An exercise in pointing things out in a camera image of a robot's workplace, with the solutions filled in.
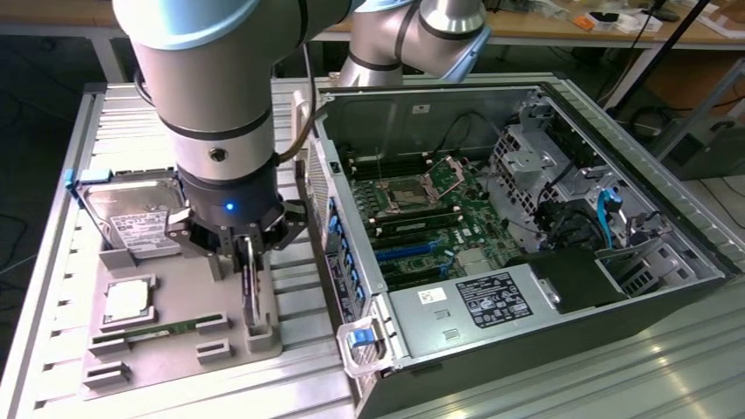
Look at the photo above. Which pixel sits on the grey floor cabinet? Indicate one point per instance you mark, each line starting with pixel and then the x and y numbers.
pixel 711 153

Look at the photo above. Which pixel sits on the black desk device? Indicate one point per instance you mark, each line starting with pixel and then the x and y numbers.
pixel 667 11

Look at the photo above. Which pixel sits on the pale cardboard box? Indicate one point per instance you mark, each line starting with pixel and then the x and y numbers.
pixel 728 15

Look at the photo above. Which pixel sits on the grey slanted metal leg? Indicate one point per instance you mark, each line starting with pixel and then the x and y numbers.
pixel 702 109

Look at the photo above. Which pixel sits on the wooden desk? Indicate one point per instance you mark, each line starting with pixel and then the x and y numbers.
pixel 536 26

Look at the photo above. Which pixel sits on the green RAM stick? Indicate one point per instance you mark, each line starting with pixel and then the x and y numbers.
pixel 168 328

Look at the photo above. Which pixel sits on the small orange object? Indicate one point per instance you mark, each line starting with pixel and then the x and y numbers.
pixel 582 22

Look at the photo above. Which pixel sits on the blue expansion slot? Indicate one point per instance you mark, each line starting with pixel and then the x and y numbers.
pixel 407 252

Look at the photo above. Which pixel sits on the silver disk bay cage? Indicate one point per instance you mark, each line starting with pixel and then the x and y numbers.
pixel 524 166

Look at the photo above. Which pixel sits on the installed black RAM stick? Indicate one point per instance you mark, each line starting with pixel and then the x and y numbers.
pixel 416 221

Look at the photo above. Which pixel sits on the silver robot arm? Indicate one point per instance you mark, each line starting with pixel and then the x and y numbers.
pixel 204 87

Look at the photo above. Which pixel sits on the black stand pole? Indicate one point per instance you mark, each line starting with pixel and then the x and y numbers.
pixel 668 43

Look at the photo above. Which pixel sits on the hard disk with blue carrier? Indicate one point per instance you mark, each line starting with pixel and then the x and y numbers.
pixel 134 214

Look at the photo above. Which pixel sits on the silver power supply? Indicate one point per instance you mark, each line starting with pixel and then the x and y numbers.
pixel 443 323

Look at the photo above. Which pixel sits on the silver socket cover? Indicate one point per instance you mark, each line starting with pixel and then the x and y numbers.
pixel 446 159

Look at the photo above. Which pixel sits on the thin locking lever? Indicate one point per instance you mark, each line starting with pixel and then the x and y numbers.
pixel 380 166

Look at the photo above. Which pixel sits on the green motherboard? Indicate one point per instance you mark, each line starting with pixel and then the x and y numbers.
pixel 478 227

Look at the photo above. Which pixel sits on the silver drive bay bracket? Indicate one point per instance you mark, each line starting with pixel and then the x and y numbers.
pixel 658 262

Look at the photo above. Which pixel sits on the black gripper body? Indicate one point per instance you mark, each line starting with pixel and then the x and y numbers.
pixel 232 205

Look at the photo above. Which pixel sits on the white and black box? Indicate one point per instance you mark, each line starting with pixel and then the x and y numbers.
pixel 628 22

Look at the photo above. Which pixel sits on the silver CPU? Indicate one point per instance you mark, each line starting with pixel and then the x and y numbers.
pixel 127 301

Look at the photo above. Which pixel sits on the CPU socket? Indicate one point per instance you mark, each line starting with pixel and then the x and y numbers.
pixel 404 192

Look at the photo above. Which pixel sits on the grey parts rack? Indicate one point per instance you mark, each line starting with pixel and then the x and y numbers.
pixel 175 362

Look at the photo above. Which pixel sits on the green graphics card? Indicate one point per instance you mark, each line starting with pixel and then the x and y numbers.
pixel 255 297

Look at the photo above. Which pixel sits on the open black PC case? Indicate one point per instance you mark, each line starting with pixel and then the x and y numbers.
pixel 466 393

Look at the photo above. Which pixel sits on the black expansion slot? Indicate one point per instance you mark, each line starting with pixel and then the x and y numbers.
pixel 416 276

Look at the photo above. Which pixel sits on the silver chipset heat sink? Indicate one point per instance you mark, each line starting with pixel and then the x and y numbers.
pixel 476 262

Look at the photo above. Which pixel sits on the black plastic cover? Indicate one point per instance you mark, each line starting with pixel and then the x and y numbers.
pixel 571 279

